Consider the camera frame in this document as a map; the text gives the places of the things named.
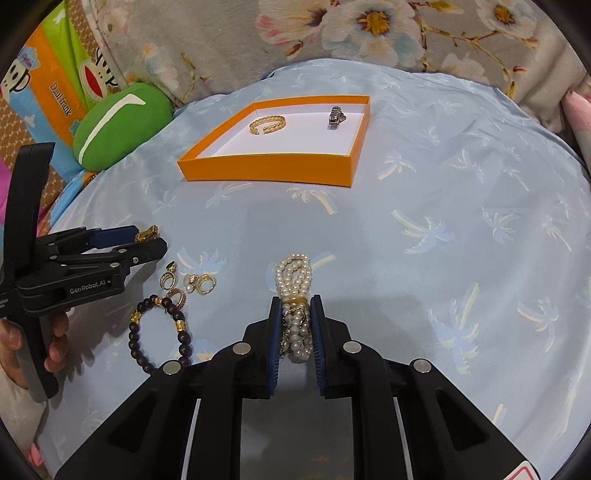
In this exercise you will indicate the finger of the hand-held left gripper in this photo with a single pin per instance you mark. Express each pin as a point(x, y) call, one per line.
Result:
point(138, 254)
point(108, 236)

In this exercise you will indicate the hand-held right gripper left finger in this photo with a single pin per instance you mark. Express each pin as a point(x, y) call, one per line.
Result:
point(276, 341)

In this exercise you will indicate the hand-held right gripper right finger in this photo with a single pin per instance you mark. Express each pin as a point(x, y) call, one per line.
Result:
point(316, 341)

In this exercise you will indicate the pearl stud earring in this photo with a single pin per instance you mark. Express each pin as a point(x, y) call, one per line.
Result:
point(190, 282)

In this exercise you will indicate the gold hoop earring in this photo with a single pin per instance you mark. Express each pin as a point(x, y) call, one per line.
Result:
point(205, 286)

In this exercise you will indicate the orange jewelry box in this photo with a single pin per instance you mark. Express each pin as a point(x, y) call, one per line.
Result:
point(277, 168)

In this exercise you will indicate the person's left hand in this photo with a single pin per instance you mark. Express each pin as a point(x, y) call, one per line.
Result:
point(57, 341)

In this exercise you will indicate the green cushion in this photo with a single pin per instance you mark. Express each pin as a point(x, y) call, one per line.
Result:
point(138, 120)

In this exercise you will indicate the blue palm print sheet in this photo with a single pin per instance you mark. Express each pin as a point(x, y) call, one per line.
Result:
point(415, 230)

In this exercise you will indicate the cartoon print pillow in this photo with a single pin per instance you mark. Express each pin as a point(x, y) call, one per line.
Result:
point(55, 92)

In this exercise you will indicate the silver wristwatch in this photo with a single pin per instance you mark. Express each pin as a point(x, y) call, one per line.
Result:
point(336, 117)

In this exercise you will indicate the grey floral blanket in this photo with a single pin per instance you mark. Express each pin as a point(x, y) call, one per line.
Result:
point(231, 37)

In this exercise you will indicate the pink pillow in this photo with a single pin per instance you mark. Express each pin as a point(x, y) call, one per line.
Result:
point(579, 115)

